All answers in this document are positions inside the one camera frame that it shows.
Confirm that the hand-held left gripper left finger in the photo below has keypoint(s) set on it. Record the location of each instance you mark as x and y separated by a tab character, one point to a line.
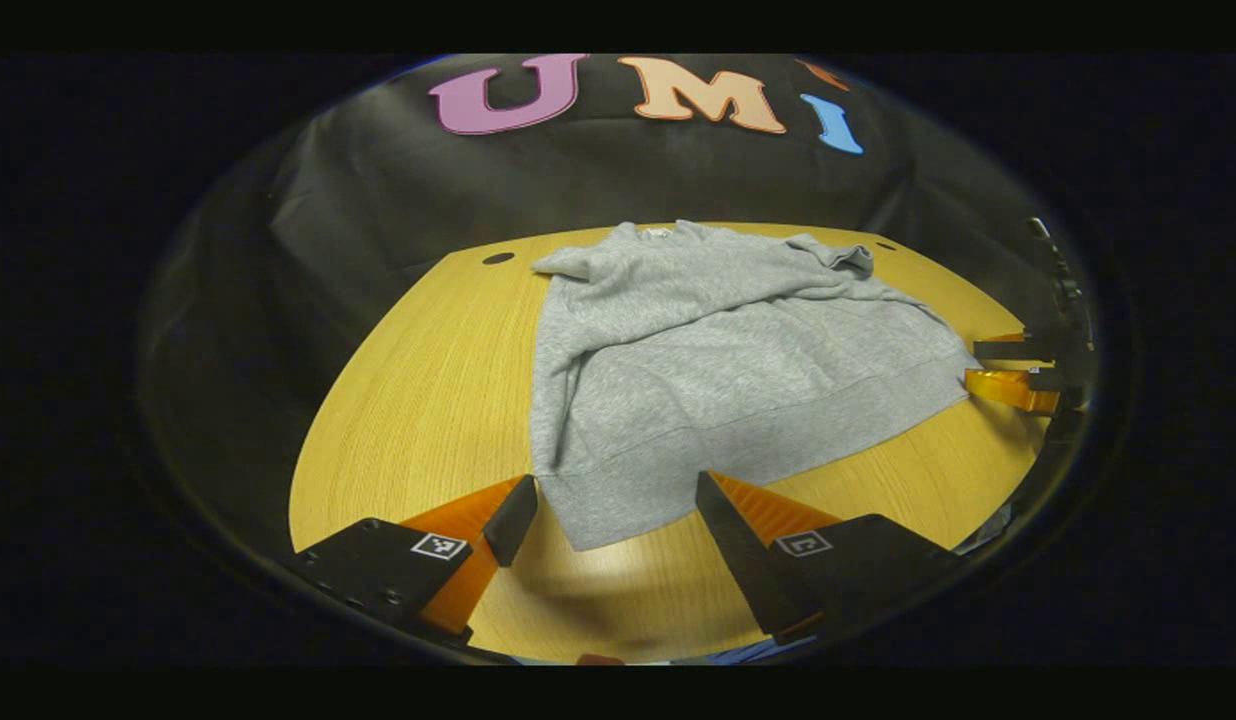
510	520

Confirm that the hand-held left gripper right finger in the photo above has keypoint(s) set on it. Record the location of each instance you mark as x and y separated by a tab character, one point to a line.
738	545

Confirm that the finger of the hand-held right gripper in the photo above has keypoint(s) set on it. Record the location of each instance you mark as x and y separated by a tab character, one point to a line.
1013	390
1013	349

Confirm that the grey sweatshirt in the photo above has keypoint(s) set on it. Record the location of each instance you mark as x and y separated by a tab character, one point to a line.
728	400

